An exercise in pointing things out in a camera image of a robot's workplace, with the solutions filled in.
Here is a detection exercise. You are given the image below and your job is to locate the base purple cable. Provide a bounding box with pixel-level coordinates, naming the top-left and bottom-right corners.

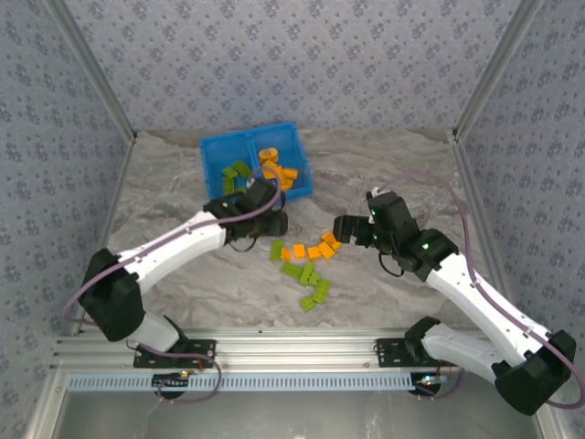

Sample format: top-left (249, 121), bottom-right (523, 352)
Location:
top-left (413, 360), bottom-right (467, 402)
top-left (154, 349), bottom-right (224, 406)

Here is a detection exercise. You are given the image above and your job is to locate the slotted pale cable duct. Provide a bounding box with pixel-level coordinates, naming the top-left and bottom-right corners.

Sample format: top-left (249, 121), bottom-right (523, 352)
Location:
top-left (66, 370), bottom-right (415, 393)

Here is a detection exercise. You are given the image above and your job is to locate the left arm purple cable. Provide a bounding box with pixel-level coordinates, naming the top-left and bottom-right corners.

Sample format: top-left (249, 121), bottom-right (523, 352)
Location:
top-left (61, 166), bottom-right (283, 328)

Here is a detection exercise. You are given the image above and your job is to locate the grey metal lower panel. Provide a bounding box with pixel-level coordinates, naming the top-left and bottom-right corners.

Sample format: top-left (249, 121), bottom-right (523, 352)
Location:
top-left (58, 391), bottom-right (545, 439)

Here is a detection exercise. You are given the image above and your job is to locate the aluminium frame post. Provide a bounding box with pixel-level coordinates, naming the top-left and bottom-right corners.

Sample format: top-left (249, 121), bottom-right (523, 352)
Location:
top-left (45, 0), bottom-right (138, 144)
top-left (451, 0), bottom-right (548, 143)

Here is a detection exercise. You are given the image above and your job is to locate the blue two-compartment plastic bin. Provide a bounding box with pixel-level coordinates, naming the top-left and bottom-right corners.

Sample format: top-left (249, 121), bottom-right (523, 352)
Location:
top-left (199, 121), bottom-right (315, 207)

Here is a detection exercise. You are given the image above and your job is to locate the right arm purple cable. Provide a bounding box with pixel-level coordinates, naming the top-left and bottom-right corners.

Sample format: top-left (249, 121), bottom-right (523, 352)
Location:
top-left (374, 171), bottom-right (585, 410)

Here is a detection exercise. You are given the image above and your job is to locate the wide aluminium mounting rail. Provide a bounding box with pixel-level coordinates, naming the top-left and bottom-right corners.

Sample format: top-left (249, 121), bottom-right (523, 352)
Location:
top-left (49, 327), bottom-right (549, 374)

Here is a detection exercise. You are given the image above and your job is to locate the small black bracket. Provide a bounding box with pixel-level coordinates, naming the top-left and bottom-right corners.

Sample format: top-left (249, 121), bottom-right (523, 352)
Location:
top-left (152, 372), bottom-right (191, 394)
top-left (409, 372), bottom-right (442, 395)

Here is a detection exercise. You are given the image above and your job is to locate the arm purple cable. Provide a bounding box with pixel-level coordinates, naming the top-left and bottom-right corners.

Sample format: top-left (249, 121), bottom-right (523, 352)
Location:
top-left (61, 166), bottom-right (283, 328)
top-left (374, 171), bottom-right (585, 410)

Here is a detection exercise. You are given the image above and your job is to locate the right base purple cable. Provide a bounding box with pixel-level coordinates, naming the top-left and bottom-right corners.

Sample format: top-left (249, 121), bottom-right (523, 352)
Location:
top-left (413, 360), bottom-right (467, 402)

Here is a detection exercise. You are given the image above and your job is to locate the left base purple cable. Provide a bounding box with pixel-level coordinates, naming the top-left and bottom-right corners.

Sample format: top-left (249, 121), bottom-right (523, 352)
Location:
top-left (154, 349), bottom-right (224, 406)

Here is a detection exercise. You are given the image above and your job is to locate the aluminium side rail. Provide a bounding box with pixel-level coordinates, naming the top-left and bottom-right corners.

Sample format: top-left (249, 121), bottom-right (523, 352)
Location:
top-left (447, 132), bottom-right (549, 335)
top-left (70, 134), bottom-right (138, 337)

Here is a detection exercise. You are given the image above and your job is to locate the large green lego brick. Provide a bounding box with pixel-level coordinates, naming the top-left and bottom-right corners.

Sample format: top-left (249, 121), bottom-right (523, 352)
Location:
top-left (298, 261), bottom-right (322, 287)

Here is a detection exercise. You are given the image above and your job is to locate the right gripper thin black cable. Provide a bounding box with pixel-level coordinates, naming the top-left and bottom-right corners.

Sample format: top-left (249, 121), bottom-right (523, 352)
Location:
top-left (378, 251), bottom-right (406, 278)

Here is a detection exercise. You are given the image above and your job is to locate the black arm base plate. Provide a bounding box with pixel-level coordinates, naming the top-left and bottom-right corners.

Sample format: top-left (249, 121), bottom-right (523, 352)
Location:
top-left (133, 337), bottom-right (218, 369)
top-left (375, 337), bottom-right (461, 369)

